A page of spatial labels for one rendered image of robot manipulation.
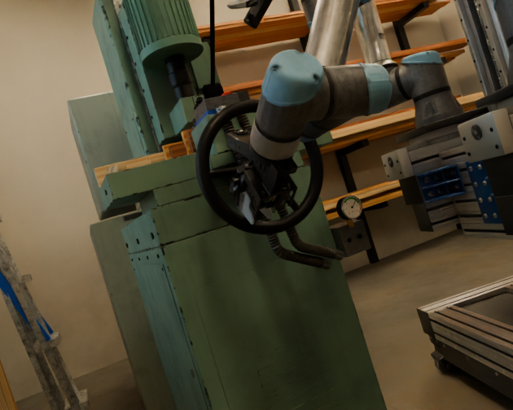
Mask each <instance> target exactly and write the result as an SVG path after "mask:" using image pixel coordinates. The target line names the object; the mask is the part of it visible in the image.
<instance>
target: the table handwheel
mask: <svg viewBox="0 0 513 410"><path fill-rule="evenodd" d="M259 101H260V99H249V100H243V101H239V102H235V103H233V104H230V105H229V106H227V107H225V108H223V109H222V110H220V111H219V112H218V113H217V114H216V115H215V116H214V117H213V118H212V119H211V120H210V121H209V122H208V123H207V125H206V126H205V128H204V130H203V132H202V133H201V136H200V138H199V142H198V146H197V150H196V157H195V168H196V175H197V178H198V182H199V187H200V189H201V191H202V193H203V195H204V197H205V199H206V200H207V202H208V204H209V205H210V207H211V208H212V209H213V210H214V211H215V212H216V213H217V214H218V215H219V216H220V217H221V218H222V219H223V220H224V221H225V222H227V223H228V224H230V225H232V226H234V227H235V228H236V229H240V230H242V231H244V232H247V233H254V234H261V235H268V234H275V233H281V232H284V231H286V230H289V229H291V228H293V227H294V226H296V225H298V224H299V223H300V222H301V221H302V220H303V219H304V218H305V217H306V216H307V215H308V214H309V213H310V212H311V211H312V209H313V208H314V206H315V204H316V202H317V201H318V197H319V195H320V193H321V189H322V182H323V162H322V155H321V151H320V149H319V146H318V143H317V141H316V139H314V140H312V141H309V142H303V143H304V145H305V148H306V150H307V152H308V156H309V162H310V169H311V175H310V183H309V188H308V191H307V194H306V196H305V198H304V199H303V201H302V203H301V204H300V205H299V204H298V203H297V202H296V201H295V199H293V200H292V204H291V208H292V210H293V212H292V213H290V214H289V215H287V216H285V217H283V218H281V219H278V220H272V221H254V225H252V224H250V222H249V221H248V220H247V219H246V217H244V216H241V215H240V214H238V213H237V212H235V211H234V210H232V209H231V208H230V207H229V206H228V205H227V204H226V203H225V202H224V201H223V199H222V198H221V196H220V195H219V193H218V192H217V190H216V188H215V185H214V184H213V179H212V178H213V177H222V176H227V175H230V176H229V177H228V182H229V185H230V184H231V182H232V177H235V174H236V173H237V171H238V170H237V168H239V167H240V165H239V166H235V167H230V168H219V169H212V170H210V167H209V157H210V151H211V147H212V144H213V141H214V139H215V137H216V136H217V134H218V132H219V131H220V129H221V128H222V127H223V126H224V125H225V124H226V123H227V122H228V121H230V120H232V119H234V118H235V117H237V116H241V115H243V114H247V113H257V108H258V104H259Z"/></svg>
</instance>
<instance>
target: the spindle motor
mask: <svg viewBox="0 0 513 410"><path fill-rule="evenodd" d="M122 1H123V3H124V6H125V11H126V14H127V16H128V19H129V24H130V27H131V29H132V33H133V35H134V40H135V43H136V46H137V48H138V53H139V56H140V59H141V62H142V65H143V66H144V67H145V68H146V69H150V70H165V69H167V67H166V66H165V65H164V60H165V59H166V58H168V57H169V56H171V55H184V56H185V64H186V63H189V62H191V61H193V60H194V59H196V58H198V57H199V56H200V55H201V54H202V53H203V51H204V47H203V44H202V41H201V39H200V34H199V31H198V29H197V26H196V23H195V18H194V16H193V13H192V9H191V5H190V3H189V0H122Z"/></svg>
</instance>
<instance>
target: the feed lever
mask: <svg viewBox="0 0 513 410"><path fill-rule="evenodd" d="M209 10H210V64H211V84H207V85H204V87H203V95H204V98H205V99H206V98H214V97H218V96H221V95H222V94H224V91H223V88H222V86H221V84H220V83H218V82H217V83H215V3H214V0H209Z"/></svg>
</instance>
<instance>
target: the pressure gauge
mask: <svg viewBox="0 0 513 410"><path fill-rule="evenodd" d="M355 201H356V202H355ZM351 206H353V208H351ZM336 210H337V213H338V215H339V216H340V218H342V219H343V220H347V223H348V225H349V228H351V227H353V226H354V223H353V220H355V219H357V218H358V217H359V216H360V215H361V214H362V202H361V200H360V199H359V198H358V197H356V196H354V195H348V196H346V197H343V198H341V199H340V200H339V201H338V203H337V204H336Z"/></svg>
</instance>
